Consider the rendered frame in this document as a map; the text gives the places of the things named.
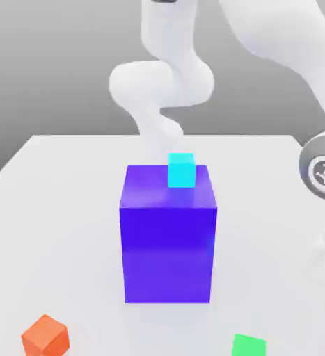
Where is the small orange cube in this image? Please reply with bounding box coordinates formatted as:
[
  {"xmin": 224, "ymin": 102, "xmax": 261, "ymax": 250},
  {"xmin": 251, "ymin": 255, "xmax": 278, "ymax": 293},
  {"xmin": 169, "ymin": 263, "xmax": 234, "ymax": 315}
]
[{"xmin": 20, "ymin": 314, "xmax": 70, "ymax": 356}]

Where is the small cyan cube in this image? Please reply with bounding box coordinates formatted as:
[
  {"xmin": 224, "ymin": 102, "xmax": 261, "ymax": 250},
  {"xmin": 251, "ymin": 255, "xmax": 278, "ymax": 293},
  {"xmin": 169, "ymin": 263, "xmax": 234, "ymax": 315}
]
[{"xmin": 167, "ymin": 152, "xmax": 196, "ymax": 188}]

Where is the small green cube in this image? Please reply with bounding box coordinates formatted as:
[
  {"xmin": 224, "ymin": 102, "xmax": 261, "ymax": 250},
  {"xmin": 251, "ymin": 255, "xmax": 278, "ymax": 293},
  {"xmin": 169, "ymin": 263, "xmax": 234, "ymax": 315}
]
[{"xmin": 231, "ymin": 333, "xmax": 267, "ymax": 356}]

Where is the large blue box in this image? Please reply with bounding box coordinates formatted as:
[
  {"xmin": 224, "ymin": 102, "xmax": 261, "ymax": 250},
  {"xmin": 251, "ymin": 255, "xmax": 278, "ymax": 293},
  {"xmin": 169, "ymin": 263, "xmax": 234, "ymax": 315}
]
[{"xmin": 118, "ymin": 164, "xmax": 218, "ymax": 305}]

